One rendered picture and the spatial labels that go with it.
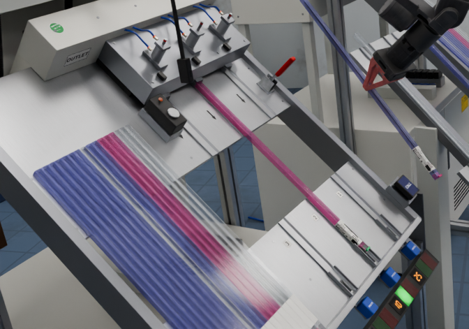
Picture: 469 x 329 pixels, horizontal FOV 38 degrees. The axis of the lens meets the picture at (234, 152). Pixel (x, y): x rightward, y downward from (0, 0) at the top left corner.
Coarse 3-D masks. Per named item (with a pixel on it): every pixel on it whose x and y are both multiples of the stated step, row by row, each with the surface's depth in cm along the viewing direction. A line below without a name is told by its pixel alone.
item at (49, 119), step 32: (96, 64) 132; (0, 96) 115; (32, 96) 119; (64, 96) 122; (96, 96) 126; (128, 96) 130; (192, 96) 139; (224, 96) 144; (256, 96) 149; (0, 128) 111; (32, 128) 114; (64, 128) 117; (96, 128) 121; (192, 128) 133; (224, 128) 138; (256, 128) 143; (32, 160) 110; (192, 160) 127
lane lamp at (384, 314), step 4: (384, 308) 128; (380, 312) 127; (384, 312) 127; (388, 312) 127; (380, 316) 126; (384, 316) 126; (388, 316) 127; (392, 316) 127; (384, 320) 126; (388, 320) 126; (392, 320) 127; (396, 320) 127; (388, 324) 125; (392, 324) 126; (392, 328) 125
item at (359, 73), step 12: (300, 0) 154; (312, 12) 153; (324, 24) 152; (336, 48) 151; (348, 60) 149; (360, 72) 149; (372, 96) 147; (384, 108) 146; (396, 120) 145; (408, 144) 144
